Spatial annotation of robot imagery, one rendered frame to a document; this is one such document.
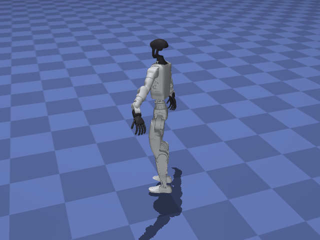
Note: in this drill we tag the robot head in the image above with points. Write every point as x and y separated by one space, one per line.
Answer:
159 45

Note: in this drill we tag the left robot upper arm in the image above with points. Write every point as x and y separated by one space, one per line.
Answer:
152 73

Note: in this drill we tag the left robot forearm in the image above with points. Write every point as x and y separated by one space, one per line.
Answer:
140 97

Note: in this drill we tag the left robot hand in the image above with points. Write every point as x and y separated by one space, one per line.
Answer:
139 122

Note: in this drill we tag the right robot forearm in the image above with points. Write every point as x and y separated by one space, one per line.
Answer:
171 89

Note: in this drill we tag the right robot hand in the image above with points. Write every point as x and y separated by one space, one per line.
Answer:
172 102

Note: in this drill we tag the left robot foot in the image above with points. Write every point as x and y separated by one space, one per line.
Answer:
159 189

